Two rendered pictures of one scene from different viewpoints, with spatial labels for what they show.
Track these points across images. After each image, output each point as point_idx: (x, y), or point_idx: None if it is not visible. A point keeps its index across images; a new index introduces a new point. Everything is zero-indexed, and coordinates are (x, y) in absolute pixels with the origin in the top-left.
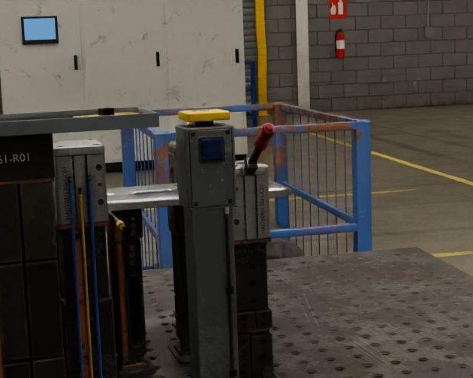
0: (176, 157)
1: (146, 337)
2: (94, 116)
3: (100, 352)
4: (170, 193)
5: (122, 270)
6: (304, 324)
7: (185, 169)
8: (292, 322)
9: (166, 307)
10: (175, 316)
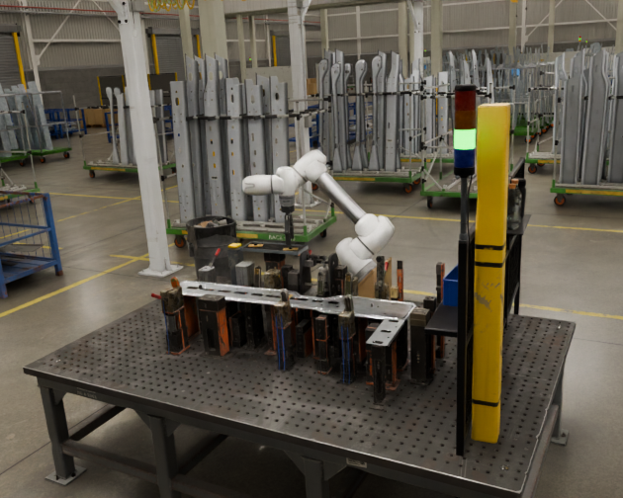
0: (180, 290)
1: (203, 348)
2: (263, 242)
3: None
4: (208, 287)
5: None
6: (161, 338)
7: (242, 256)
8: (161, 340)
9: (170, 361)
10: (180, 353)
